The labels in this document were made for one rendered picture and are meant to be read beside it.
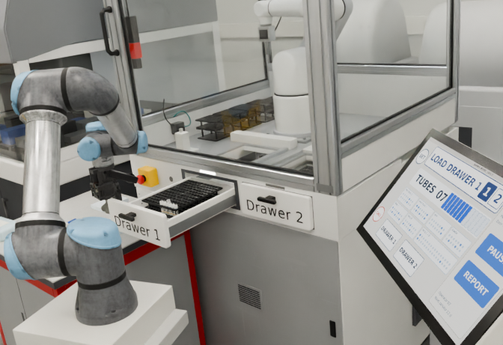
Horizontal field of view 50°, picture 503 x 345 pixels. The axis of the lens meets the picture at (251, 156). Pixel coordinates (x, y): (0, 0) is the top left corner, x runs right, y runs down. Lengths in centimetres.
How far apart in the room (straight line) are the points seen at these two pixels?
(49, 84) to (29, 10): 101
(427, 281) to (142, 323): 68
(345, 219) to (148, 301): 65
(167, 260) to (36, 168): 81
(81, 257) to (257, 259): 80
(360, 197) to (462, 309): 82
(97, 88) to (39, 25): 103
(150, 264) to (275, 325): 51
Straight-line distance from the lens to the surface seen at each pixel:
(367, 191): 179
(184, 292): 219
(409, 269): 115
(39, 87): 147
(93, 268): 133
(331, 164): 159
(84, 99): 145
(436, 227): 114
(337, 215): 165
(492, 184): 110
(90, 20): 258
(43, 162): 142
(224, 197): 186
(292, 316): 197
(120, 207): 183
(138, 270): 200
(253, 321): 213
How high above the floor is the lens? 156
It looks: 17 degrees down
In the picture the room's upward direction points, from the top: 6 degrees counter-clockwise
